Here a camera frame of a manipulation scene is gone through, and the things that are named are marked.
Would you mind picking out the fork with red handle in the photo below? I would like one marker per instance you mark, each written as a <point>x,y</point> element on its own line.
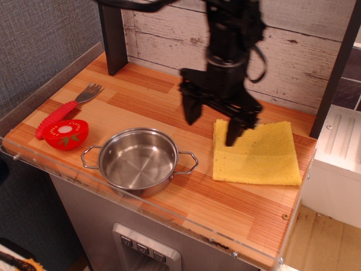
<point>91,91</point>

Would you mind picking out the grey toy fridge cabinet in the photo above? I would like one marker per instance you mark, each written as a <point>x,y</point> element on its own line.
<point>93,215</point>

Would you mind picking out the yellow object bottom left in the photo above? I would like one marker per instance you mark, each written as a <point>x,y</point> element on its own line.
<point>29,265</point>

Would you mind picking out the clear acrylic table guard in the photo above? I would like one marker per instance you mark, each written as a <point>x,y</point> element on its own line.
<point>223,225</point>

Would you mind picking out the dark shelf post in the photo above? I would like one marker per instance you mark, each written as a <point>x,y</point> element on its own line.
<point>337,71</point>
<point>113,38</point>

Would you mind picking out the white toy sink unit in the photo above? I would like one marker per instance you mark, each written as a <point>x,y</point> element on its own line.
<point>332,184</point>

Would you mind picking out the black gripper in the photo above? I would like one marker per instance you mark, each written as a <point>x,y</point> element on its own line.
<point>221,87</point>

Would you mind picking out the dark right shelf post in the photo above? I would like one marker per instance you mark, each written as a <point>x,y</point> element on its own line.
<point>337,71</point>

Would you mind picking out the yellow cloth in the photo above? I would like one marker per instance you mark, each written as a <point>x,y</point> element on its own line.
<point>265,155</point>

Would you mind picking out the dark left shelf post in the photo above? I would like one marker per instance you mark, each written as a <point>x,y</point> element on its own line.
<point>113,38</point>

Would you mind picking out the steel pot with handles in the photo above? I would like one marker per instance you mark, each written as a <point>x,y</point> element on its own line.
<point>141,161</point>

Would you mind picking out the red toy tomato half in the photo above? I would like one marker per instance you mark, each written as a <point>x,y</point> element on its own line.
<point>66,135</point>

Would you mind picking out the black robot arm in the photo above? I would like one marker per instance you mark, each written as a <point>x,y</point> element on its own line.
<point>235,28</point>

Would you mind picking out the silver dispenser button panel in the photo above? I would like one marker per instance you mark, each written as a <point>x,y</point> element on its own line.
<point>140,252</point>

